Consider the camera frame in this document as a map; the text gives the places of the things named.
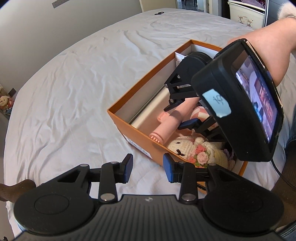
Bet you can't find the cream door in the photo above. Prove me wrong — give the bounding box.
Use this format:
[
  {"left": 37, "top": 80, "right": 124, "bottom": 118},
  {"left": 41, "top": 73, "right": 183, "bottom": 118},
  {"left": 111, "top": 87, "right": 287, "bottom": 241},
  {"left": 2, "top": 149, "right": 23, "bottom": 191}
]
[{"left": 139, "top": 0, "right": 178, "bottom": 12}]

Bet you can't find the person's right forearm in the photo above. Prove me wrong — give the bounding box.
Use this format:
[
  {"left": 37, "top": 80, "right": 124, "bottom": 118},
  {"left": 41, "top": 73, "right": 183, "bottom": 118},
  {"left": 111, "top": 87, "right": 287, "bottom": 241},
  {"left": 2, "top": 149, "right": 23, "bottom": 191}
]
[{"left": 228, "top": 17, "right": 295, "bottom": 86}]

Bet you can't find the brown sock foot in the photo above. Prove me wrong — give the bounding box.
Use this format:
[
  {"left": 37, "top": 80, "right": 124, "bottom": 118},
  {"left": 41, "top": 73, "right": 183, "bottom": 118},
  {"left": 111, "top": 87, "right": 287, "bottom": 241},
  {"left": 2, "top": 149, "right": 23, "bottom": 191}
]
[{"left": 0, "top": 179, "right": 36, "bottom": 203}]

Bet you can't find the pink handheld device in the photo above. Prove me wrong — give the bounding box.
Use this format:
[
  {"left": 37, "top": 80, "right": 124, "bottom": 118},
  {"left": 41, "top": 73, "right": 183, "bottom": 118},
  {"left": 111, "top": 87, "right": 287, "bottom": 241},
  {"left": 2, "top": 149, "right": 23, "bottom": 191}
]
[{"left": 149, "top": 97, "right": 200, "bottom": 145}]

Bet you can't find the white cabinet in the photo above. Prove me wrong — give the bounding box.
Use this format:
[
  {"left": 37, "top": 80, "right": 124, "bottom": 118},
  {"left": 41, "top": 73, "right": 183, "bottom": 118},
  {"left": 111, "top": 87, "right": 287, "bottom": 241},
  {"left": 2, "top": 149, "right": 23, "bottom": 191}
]
[{"left": 228, "top": 1, "right": 265, "bottom": 29}]

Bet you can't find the phone mounted on gripper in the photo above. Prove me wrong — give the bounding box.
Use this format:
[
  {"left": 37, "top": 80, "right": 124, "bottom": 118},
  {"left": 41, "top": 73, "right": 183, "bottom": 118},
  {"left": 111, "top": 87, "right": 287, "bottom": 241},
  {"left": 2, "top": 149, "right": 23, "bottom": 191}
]
[{"left": 231, "top": 39, "right": 284, "bottom": 144}]

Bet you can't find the crochet bunny with flowers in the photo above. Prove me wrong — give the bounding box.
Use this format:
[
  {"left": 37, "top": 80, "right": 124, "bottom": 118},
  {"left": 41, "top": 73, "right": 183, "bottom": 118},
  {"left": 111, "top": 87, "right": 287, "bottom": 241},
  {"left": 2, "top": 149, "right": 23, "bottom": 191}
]
[{"left": 167, "top": 136, "right": 235, "bottom": 170}]

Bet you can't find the orange cardboard box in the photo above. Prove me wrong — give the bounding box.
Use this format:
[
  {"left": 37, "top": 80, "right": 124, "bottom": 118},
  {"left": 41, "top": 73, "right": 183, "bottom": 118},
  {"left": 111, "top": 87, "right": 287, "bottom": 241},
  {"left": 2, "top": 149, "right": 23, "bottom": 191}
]
[{"left": 106, "top": 39, "right": 249, "bottom": 194}]

